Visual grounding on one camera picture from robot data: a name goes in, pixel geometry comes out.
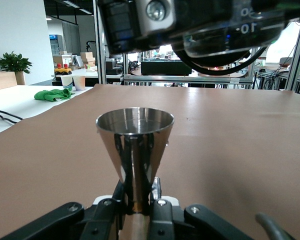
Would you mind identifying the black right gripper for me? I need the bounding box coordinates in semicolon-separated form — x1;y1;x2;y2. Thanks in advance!
176;0;241;18

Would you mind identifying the yellow emergency stop box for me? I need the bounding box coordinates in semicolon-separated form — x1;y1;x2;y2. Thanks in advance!
53;63;73;76

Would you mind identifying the black cable on table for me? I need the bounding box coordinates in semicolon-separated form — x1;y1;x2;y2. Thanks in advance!
0;108;24;125

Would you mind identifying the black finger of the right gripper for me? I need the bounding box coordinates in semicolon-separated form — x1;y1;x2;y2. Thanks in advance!
98;0;177;55
254;0;300;48

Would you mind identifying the green cloth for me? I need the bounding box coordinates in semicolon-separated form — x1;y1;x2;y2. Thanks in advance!
34;87;76;103

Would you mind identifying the black case on shelf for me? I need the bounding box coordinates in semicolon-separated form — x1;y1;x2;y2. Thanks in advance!
140;60;193;76

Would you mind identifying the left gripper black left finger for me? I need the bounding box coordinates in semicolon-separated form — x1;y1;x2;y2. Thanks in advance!
0;179;128;240

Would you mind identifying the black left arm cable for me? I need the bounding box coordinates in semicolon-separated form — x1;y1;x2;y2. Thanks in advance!
254;212;298;240

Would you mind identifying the glass door fridge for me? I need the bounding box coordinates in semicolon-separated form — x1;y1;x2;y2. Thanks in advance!
49;34;66;56

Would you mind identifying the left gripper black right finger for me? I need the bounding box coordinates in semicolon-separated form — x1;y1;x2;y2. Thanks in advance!
149;177;248;240

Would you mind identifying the brown cardboard box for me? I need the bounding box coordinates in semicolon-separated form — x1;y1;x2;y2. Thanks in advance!
79;51;96;68

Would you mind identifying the aluminium frame post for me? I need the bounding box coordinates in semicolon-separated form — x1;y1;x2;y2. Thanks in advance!
92;0;108;86

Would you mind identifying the green potted plant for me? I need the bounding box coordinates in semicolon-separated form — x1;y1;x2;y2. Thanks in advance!
0;51;33;86

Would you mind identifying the clear glass measuring cup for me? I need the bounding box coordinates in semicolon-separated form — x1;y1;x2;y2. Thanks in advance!
182;7;287;60

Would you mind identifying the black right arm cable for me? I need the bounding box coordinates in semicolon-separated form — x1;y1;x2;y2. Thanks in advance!
174;44;268;76

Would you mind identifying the paper cup green print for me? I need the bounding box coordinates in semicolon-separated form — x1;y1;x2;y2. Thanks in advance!
60;74;74;92

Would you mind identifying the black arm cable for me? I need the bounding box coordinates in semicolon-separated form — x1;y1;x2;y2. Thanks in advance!
174;44;268;76
254;212;298;240

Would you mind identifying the paper cup orange print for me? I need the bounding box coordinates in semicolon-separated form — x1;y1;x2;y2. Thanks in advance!
72;74;87;92

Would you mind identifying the light wooden panel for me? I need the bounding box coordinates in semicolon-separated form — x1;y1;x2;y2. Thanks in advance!
0;71;18;92

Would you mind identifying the brown leather table mat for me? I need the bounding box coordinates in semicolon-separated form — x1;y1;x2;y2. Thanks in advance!
0;83;300;240

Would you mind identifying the steel double cone jigger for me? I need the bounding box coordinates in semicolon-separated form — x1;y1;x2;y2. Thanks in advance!
94;107;176;240

